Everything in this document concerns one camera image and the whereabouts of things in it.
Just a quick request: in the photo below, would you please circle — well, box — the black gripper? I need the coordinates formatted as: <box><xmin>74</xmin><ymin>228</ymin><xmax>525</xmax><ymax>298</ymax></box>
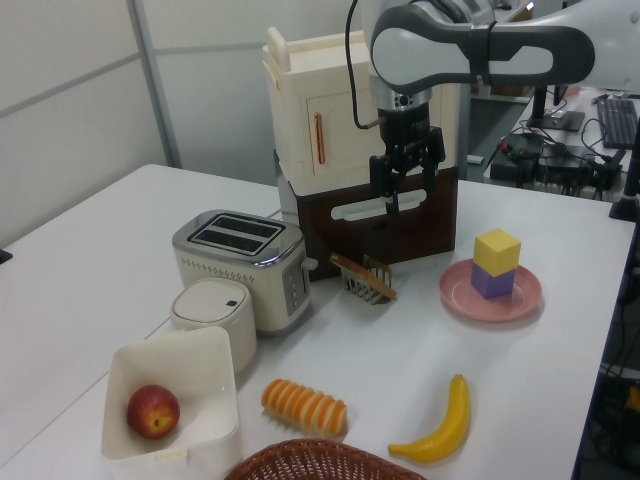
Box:
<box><xmin>369</xmin><ymin>92</ymin><xmax>447</xmax><ymax>217</ymax></box>

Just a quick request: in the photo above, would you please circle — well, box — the yellow cube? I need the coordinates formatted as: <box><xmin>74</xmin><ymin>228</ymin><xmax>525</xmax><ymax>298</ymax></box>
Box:
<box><xmin>473</xmin><ymin>228</ymin><xmax>523</xmax><ymax>278</ymax></box>

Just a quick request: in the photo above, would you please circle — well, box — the purple cube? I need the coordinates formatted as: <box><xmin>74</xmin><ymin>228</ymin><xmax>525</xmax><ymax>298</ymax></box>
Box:
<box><xmin>470</xmin><ymin>262</ymin><xmax>516</xmax><ymax>301</ymax></box>

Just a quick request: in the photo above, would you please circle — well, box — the dark brown drawer box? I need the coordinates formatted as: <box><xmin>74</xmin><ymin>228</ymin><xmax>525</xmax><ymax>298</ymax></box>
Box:
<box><xmin>273</xmin><ymin>149</ymin><xmax>460</xmax><ymax>284</ymax></box>

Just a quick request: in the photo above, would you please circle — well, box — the black monitor stand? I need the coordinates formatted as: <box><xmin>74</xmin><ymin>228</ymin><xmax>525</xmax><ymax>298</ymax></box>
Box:
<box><xmin>525</xmin><ymin>85</ymin><xmax>586</xmax><ymax>133</ymax></box>

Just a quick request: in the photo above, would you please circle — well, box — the pink plate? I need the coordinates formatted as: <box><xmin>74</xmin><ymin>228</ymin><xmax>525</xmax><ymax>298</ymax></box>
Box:
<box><xmin>439</xmin><ymin>259</ymin><xmax>544</xmax><ymax>323</ymax></box>

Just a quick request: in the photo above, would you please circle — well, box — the cream silver two-slot toaster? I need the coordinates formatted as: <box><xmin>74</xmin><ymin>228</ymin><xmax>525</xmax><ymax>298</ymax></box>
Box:
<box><xmin>171</xmin><ymin>208</ymin><xmax>319</xmax><ymax>337</ymax></box>

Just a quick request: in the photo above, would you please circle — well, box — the black keyboard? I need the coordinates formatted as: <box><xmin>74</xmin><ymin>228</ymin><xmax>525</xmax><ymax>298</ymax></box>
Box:
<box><xmin>596</xmin><ymin>98</ymin><xmax>640</xmax><ymax>150</ymax></box>

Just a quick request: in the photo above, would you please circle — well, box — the black clamp pole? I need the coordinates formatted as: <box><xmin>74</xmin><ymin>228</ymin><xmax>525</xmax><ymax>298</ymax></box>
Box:
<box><xmin>607</xmin><ymin>144</ymin><xmax>640</xmax><ymax>224</ymax></box>

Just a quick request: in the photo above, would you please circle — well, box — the small cream lidded bin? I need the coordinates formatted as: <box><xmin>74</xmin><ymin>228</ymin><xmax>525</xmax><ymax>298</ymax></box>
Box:
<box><xmin>169</xmin><ymin>277</ymin><xmax>259</xmax><ymax>375</ymax></box>

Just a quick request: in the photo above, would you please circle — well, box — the orange striped sliced bread toy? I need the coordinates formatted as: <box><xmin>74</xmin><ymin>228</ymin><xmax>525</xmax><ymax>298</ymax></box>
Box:
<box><xmin>260</xmin><ymin>378</ymin><xmax>349</xmax><ymax>437</ymax></box>

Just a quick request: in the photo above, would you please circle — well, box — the yellow banana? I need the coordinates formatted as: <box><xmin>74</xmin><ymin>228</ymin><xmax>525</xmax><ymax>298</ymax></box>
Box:
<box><xmin>388</xmin><ymin>373</ymin><xmax>472</xmax><ymax>464</ymax></box>

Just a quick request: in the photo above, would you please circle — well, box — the white square plastic container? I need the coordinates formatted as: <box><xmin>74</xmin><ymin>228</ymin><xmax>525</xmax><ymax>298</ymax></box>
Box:
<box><xmin>101</xmin><ymin>325</ymin><xmax>245</xmax><ymax>480</ymax></box>

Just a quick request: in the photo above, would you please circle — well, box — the brown wicker basket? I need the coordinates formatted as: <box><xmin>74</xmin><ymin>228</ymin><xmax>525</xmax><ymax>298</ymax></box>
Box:
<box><xmin>223</xmin><ymin>438</ymin><xmax>427</xmax><ymax>480</ymax></box>

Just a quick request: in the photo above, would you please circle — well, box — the red apple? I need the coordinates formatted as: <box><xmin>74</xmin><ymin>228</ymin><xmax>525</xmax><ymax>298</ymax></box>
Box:
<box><xmin>126</xmin><ymin>384</ymin><xmax>181</xmax><ymax>440</ymax></box>

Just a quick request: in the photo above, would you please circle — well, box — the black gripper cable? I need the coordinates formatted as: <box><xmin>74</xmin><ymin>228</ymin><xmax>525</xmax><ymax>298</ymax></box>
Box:
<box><xmin>344</xmin><ymin>0</ymin><xmax>382</xmax><ymax>131</ymax></box>

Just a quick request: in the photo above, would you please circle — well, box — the cream toy cabinet with handles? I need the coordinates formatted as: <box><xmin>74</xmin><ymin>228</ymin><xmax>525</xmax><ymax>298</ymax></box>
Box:
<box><xmin>261</xmin><ymin>25</ymin><xmax>462</xmax><ymax>184</ymax></box>

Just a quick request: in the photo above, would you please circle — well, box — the black electronics with cables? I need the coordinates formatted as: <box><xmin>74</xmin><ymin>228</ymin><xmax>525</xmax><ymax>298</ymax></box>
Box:
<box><xmin>489</xmin><ymin>130</ymin><xmax>627</xmax><ymax>200</ymax></box>

